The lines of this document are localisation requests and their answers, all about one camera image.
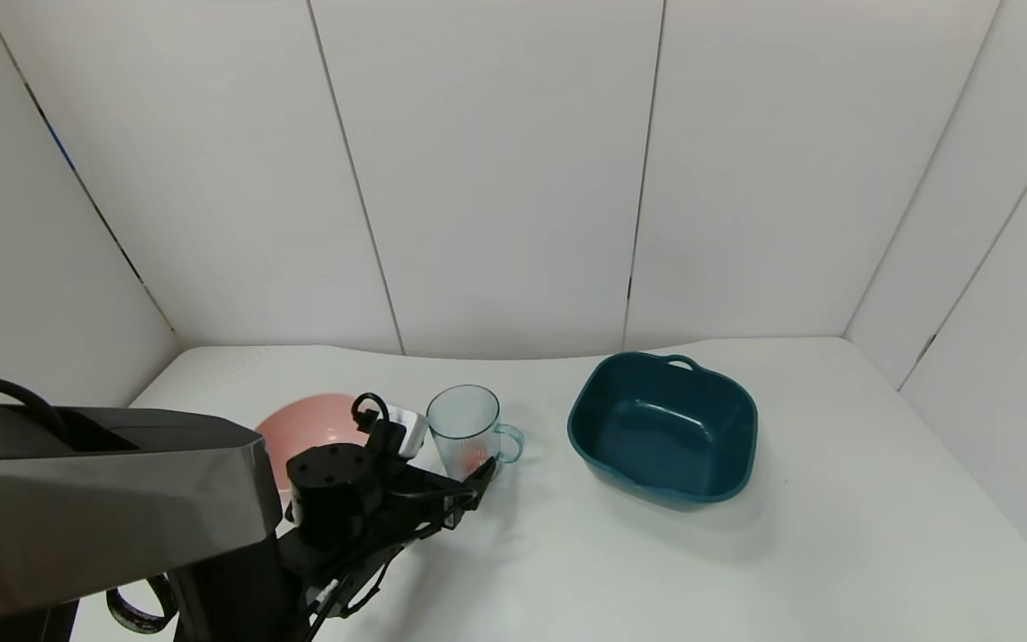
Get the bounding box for pink plastic bowl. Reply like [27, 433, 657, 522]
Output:
[255, 393, 372, 493]

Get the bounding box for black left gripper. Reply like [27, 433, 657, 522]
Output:
[382, 456, 497, 536]

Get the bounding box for clear blue ribbed cup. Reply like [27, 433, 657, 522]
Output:
[426, 385, 525, 487]

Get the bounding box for dark teal plastic basin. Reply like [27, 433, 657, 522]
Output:
[567, 352, 759, 512]

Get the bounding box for black camera cable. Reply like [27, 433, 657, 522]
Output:
[351, 392, 391, 440]

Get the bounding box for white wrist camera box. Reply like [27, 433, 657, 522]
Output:
[380, 406, 431, 460]

